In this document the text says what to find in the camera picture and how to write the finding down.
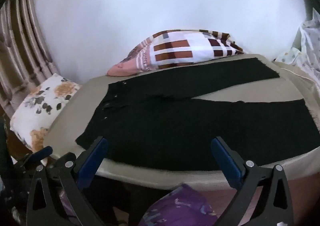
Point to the floral white pillow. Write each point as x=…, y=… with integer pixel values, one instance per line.
x=42, y=106

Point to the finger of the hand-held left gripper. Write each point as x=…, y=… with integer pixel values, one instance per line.
x=41, y=153
x=61, y=161

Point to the wooden slatted headboard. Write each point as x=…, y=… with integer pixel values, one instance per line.
x=20, y=40

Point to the black pants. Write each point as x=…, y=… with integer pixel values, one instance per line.
x=175, y=128

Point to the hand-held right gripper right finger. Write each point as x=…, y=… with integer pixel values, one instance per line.
x=221, y=151

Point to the checked brown white pillow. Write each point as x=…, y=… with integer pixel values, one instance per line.
x=180, y=48

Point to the white printed cloth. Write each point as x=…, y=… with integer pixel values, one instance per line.
x=307, y=48

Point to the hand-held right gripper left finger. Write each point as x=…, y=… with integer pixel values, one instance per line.
x=99, y=149

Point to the bed with beige sheet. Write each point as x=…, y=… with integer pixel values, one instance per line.
x=250, y=88

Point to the purple printed cloth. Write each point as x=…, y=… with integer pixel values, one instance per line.
x=180, y=206

